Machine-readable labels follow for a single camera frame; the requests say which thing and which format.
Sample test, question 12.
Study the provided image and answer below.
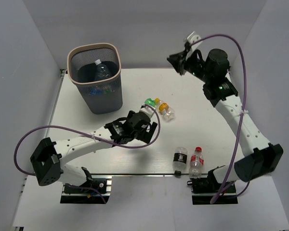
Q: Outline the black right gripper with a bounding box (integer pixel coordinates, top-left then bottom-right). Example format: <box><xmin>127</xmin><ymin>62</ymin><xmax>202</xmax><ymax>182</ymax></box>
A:
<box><xmin>167</xmin><ymin>49</ymin><xmax>212</xmax><ymax>84</ymax></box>

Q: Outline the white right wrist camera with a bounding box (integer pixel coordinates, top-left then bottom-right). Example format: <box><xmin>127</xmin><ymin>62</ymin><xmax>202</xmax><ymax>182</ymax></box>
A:
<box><xmin>184</xmin><ymin>31</ymin><xmax>202</xmax><ymax>52</ymax></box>

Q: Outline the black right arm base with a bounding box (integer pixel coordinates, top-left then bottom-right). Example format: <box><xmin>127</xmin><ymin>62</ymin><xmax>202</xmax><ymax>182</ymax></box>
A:
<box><xmin>187</xmin><ymin>178</ymin><xmax>238</xmax><ymax>205</ymax></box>

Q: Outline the red cap clear bottle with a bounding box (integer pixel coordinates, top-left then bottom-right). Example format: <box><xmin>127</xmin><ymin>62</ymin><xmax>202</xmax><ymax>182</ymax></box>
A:
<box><xmin>189</xmin><ymin>147</ymin><xmax>204</xmax><ymax>179</ymax></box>

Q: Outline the black label water bottle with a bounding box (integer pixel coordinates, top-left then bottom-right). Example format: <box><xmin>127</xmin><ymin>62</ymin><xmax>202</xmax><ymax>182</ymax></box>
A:
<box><xmin>172</xmin><ymin>147</ymin><xmax>188</xmax><ymax>177</ymax></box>

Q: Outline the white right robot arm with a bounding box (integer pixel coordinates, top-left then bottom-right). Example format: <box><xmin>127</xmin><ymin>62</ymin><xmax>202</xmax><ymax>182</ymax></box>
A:
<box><xmin>167</xmin><ymin>45</ymin><xmax>283</xmax><ymax>192</ymax></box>

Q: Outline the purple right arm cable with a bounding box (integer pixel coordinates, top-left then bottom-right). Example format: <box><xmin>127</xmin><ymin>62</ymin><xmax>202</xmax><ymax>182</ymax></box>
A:
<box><xmin>190</xmin><ymin>34</ymin><xmax>252</xmax><ymax>205</ymax></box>

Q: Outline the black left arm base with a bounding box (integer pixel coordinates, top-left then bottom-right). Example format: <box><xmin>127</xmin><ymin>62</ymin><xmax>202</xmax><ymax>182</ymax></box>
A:
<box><xmin>60</xmin><ymin>175</ymin><xmax>112</xmax><ymax>205</ymax></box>

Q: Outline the blue label water bottle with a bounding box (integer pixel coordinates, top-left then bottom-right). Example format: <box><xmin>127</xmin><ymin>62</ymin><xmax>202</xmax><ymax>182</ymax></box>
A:
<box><xmin>89</xmin><ymin>88</ymin><xmax>103</xmax><ymax>96</ymax></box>

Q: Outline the orange label clear bottle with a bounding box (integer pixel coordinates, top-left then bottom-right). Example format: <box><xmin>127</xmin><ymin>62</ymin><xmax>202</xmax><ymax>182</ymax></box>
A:
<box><xmin>155</xmin><ymin>98</ymin><xmax>175</xmax><ymax>122</ymax></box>

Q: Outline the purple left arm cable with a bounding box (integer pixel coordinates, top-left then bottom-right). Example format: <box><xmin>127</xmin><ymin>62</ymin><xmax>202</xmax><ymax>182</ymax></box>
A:
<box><xmin>13</xmin><ymin>105</ymin><xmax>161</xmax><ymax>176</ymax></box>

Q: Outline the clear unlabelled plastic bottle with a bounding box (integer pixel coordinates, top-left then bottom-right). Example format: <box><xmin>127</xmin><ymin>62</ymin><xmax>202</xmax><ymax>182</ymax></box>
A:
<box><xmin>94</xmin><ymin>59</ymin><xmax>113</xmax><ymax>81</ymax></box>

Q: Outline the green Sprite bottle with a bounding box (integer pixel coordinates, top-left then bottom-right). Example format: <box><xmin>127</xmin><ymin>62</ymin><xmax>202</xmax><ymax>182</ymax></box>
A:
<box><xmin>145</xmin><ymin>98</ymin><xmax>156</xmax><ymax>107</ymax></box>
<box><xmin>103</xmin><ymin>85</ymin><xmax>114</xmax><ymax>94</ymax></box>

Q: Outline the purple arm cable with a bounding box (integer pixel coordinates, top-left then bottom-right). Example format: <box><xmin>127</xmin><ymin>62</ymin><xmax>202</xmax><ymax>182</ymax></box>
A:
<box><xmin>13</xmin><ymin>105</ymin><xmax>161</xmax><ymax>176</ymax></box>
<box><xmin>190</xmin><ymin>34</ymin><xmax>252</xmax><ymax>205</ymax></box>

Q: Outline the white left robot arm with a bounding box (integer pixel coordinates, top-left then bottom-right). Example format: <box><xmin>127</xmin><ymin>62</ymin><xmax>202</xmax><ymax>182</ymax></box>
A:
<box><xmin>30</xmin><ymin>107</ymin><xmax>158</xmax><ymax>192</ymax></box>

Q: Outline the grey mesh waste bin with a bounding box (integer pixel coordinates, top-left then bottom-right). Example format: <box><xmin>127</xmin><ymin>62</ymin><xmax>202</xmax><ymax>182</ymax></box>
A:
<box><xmin>67</xmin><ymin>43</ymin><xmax>123</xmax><ymax>115</ymax></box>

